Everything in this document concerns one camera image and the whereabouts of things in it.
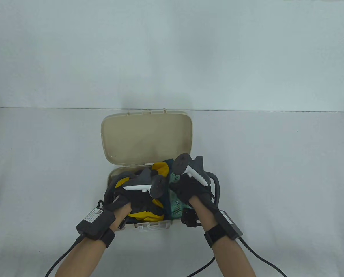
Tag person's right forearm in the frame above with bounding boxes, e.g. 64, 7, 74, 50
189, 196, 257, 277

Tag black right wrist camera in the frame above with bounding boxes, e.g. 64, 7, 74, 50
180, 208, 200, 229

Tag green mesh bag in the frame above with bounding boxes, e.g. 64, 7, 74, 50
166, 172, 194, 220

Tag beige hard-shell suitcase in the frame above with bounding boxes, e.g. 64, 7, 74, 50
101, 109, 193, 232

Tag black left wrist sensor box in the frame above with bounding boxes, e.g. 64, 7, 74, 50
76, 207, 116, 241

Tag grey left hand controller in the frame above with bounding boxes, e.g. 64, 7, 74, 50
104, 169, 168, 209

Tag black wrist strap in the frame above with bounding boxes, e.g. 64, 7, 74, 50
203, 224, 227, 247
101, 228, 116, 248

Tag black right wrist sensor box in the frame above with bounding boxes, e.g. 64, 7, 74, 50
216, 210, 244, 241

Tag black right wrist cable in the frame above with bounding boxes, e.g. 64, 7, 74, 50
238, 236, 288, 277
186, 256, 216, 277

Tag black wrist sensor box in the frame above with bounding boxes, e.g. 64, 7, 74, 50
216, 210, 244, 241
76, 207, 116, 241

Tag black left wrist strap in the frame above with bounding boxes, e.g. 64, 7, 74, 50
101, 228, 116, 248

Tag person's left forearm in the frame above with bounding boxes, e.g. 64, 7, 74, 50
55, 202, 132, 277

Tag grey hand controller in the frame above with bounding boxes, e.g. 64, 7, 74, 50
104, 169, 168, 209
173, 153, 221, 204

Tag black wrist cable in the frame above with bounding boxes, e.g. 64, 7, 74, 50
45, 234, 85, 277
238, 236, 288, 277
186, 256, 216, 277

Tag black right wrist strap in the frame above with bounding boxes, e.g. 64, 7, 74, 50
203, 224, 227, 247

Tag grey right hand controller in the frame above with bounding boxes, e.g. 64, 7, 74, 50
173, 153, 221, 204

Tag dark teal shorts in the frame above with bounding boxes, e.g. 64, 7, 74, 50
160, 158, 176, 217

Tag person's left hand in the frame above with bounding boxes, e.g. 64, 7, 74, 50
104, 188, 161, 216

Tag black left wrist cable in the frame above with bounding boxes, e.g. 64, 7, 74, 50
45, 234, 85, 277

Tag yellow cap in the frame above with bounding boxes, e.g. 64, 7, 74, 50
114, 162, 170, 223

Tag person's right hand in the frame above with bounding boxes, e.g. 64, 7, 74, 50
170, 175, 216, 207

